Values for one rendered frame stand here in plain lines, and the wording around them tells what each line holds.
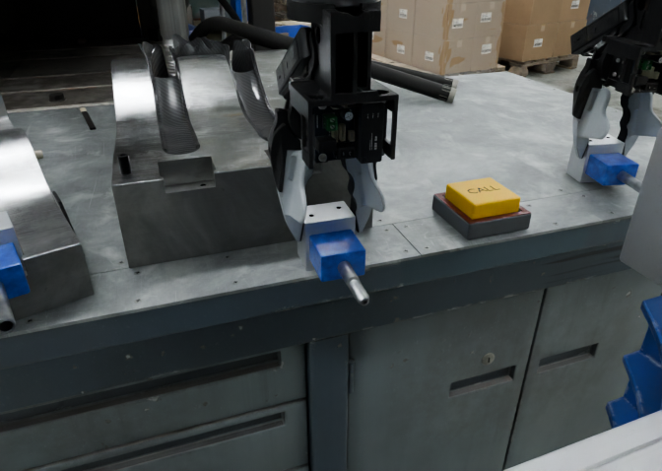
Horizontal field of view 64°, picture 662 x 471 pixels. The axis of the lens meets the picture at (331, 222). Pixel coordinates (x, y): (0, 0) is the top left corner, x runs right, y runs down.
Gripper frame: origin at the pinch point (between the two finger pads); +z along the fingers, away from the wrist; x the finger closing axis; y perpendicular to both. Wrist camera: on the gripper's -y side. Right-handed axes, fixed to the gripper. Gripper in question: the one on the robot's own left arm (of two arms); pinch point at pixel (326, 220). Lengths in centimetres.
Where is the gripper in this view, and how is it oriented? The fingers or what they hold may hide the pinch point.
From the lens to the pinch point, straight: 50.8
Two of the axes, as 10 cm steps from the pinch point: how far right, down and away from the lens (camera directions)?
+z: 0.0, 8.8, 4.8
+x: 9.6, -1.4, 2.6
